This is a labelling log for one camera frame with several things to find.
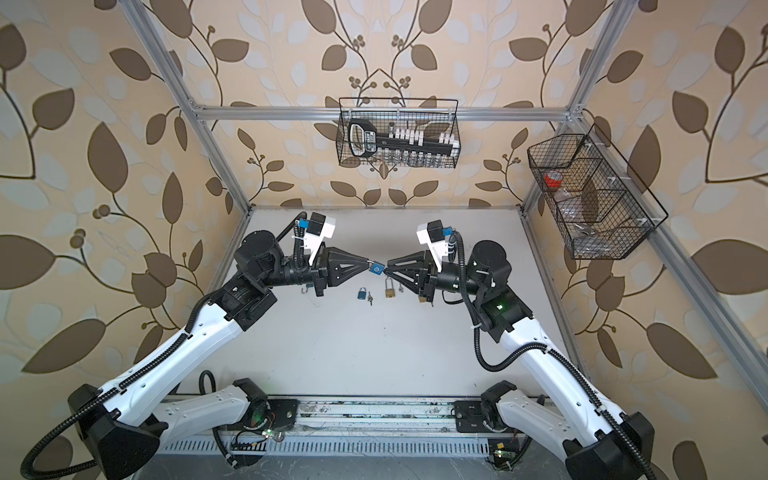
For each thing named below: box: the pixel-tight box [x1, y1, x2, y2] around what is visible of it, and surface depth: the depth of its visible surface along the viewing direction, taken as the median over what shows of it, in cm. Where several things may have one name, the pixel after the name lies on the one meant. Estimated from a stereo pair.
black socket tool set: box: [348, 119, 460, 158], surface depth 86 cm
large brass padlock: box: [385, 276, 395, 298], surface depth 98 cm
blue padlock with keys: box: [369, 260, 385, 275], surface depth 59 cm
